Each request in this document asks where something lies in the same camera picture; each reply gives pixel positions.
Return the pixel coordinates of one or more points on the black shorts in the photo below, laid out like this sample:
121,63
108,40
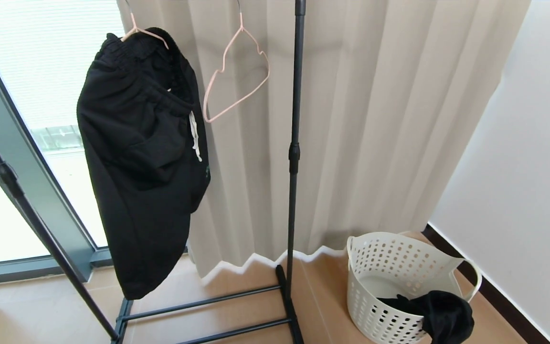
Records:
136,167

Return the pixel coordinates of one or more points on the pink clothes hanger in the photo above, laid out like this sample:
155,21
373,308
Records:
241,21
133,24

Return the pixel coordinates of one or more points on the black clothes rack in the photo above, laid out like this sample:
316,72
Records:
294,157

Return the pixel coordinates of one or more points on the white laundry basket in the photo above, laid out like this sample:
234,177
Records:
365,306

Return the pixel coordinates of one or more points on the beige curtain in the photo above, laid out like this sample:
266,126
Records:
399,119

